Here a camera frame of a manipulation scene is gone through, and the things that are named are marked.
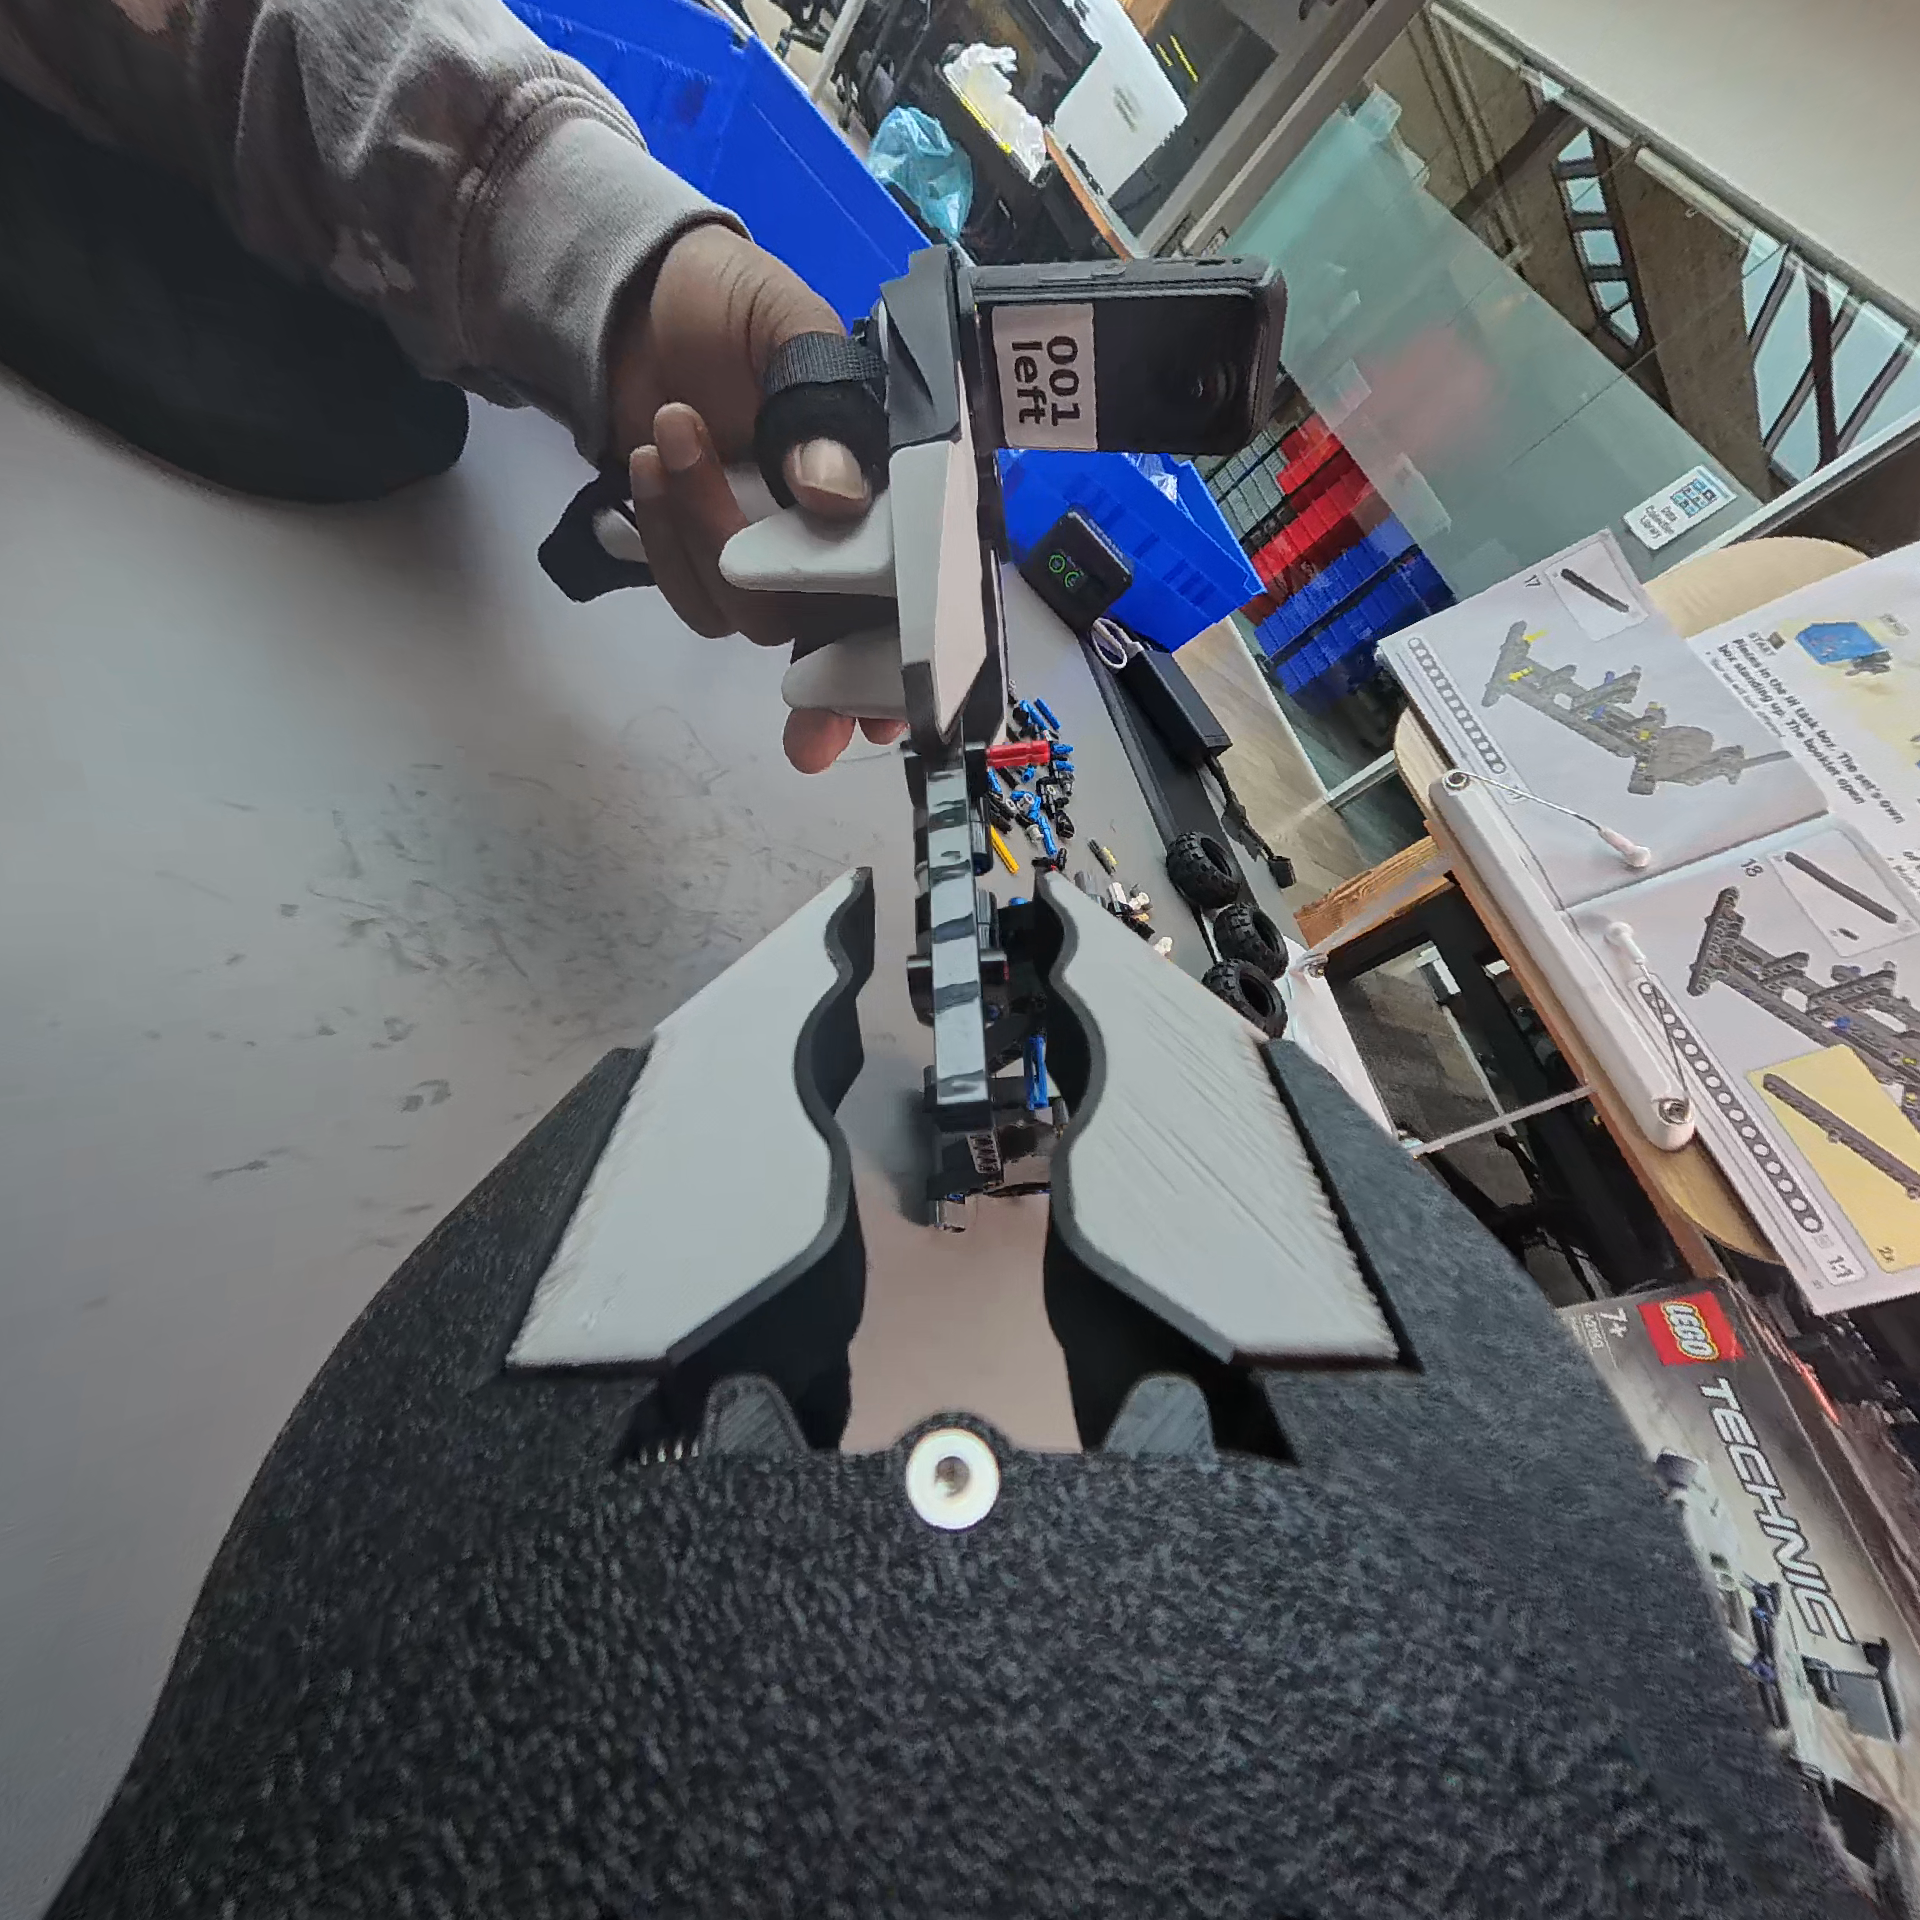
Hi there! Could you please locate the open instruction booklet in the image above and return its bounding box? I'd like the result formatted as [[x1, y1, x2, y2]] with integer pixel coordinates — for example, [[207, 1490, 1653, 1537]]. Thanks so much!
[[1375, 529, 1920, 1319]]

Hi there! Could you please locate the white printer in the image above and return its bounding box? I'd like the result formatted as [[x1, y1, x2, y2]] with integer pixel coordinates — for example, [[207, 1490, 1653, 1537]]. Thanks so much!
[[1050, 0, 1190, 155]]

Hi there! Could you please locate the clear plastic bag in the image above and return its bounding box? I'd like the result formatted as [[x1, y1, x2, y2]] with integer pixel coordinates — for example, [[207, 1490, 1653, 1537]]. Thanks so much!
[[936, 41, 1047, 169]]

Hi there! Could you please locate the black power bank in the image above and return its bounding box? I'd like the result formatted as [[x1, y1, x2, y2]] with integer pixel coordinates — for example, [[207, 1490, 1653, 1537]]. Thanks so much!
[[1024, 509, 1135, 624]]

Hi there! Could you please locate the black cloth pad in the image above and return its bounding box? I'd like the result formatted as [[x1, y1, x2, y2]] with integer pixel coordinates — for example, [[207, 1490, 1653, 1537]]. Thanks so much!
[[0, 89, 471, 505]]

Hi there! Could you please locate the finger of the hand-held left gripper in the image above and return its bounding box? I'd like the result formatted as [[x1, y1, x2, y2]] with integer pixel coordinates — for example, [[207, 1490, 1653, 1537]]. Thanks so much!
[[894, 434, 1011, 752]]

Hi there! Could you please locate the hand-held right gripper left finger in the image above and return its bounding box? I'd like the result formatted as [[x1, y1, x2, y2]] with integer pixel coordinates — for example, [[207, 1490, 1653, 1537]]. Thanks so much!
[[507, 866, 878, 1427]]

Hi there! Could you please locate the black power adapter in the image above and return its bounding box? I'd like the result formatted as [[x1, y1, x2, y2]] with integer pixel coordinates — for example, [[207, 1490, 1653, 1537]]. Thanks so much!
[[1117, 643, 1234, 759], [1078, 632, 1255, 986]]

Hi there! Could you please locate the pile of red white pieces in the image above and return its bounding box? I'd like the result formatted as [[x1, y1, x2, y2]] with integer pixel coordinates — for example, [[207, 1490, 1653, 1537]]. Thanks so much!
[[1087, 848, 1181, 952]]

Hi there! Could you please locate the blue plastic bin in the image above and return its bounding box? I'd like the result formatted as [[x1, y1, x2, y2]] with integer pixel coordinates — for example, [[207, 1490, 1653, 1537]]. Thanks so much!
[[997, 442, 1263, 640], [502, 0, 933, 325]]

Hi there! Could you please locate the teal plastic bag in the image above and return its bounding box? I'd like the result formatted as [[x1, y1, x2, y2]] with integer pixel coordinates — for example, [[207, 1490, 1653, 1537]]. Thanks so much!
[[867, 103, 976, 245]]

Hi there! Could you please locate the printed task sheet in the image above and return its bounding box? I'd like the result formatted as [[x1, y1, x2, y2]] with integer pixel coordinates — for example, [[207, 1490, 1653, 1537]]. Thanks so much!
[[1687, 546, 1920, 842]]

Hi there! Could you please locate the toy set box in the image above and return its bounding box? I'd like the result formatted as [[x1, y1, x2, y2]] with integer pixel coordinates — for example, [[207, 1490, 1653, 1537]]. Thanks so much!
[[1552, 1275, 1920, 1920]]

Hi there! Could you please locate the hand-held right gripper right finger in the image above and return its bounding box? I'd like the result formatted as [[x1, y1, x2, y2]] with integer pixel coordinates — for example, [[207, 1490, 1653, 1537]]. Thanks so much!
[[1037, 871, 1403, 1427]]

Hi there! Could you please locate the partly built toy chassis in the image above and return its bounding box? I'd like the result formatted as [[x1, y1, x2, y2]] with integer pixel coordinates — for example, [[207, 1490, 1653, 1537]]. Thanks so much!
[[896, 732, 1085, 1235]]

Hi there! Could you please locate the grey desk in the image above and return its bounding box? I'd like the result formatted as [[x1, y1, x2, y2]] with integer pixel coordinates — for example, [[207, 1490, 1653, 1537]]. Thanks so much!
[[0, 360, 1412, 1920]]

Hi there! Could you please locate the person's left hand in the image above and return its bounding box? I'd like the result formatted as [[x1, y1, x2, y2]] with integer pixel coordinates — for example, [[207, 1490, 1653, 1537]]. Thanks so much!
[[607, 224, 912, 778]]

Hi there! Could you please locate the black adapter cable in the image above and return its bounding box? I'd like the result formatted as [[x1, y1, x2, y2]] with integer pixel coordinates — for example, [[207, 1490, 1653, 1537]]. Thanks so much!
[[1211, 755, 1300, 890]]

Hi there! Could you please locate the stack of red blue bins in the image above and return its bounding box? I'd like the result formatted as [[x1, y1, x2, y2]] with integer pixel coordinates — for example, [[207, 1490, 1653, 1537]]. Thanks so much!
[[1200, 412, 1455, 712]]

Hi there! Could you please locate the pile of blue black pins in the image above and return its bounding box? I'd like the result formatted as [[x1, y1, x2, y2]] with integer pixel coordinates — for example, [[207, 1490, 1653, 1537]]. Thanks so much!
[[976, 697, 1082, 875]]

